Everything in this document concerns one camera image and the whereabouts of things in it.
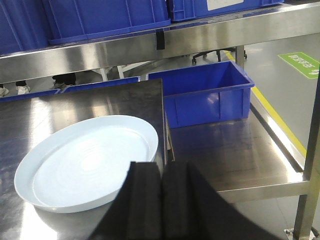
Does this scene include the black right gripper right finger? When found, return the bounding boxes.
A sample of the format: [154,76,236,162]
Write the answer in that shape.
[162,161,278,240]

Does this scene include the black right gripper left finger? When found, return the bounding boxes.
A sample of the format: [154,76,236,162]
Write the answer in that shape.
[89,162,162,240]

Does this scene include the light blue round plate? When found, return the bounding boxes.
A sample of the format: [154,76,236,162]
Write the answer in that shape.
[14,115,159,213]

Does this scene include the steel lower shelf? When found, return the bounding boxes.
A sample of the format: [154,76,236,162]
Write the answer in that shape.
[169,101,309,203]

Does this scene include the blue bin on lower shelf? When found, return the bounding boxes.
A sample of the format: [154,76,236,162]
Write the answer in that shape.
[146,61,255,128]

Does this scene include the steel rack leg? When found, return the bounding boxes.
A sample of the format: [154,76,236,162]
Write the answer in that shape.
[293,81,320,240]

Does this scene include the black office chair base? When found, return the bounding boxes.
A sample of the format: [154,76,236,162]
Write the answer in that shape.
[191,47,236,66]

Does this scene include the black tape strip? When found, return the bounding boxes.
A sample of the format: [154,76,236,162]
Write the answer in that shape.
[156,31,166,50]

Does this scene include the green floor sign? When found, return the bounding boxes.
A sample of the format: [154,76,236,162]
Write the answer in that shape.
[278,52,320,79]

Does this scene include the large blue crate right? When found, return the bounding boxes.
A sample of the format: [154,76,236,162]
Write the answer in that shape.
[166,0,284,22]

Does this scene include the large blue crate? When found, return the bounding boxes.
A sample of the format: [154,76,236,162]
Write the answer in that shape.
[42,0,171,45]
[166,0,284,22]

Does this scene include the white label on crate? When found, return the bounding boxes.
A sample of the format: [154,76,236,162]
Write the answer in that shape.
[206,0,244,11]

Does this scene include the large blue crate left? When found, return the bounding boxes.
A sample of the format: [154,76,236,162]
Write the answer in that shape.
[42,0,171,45]

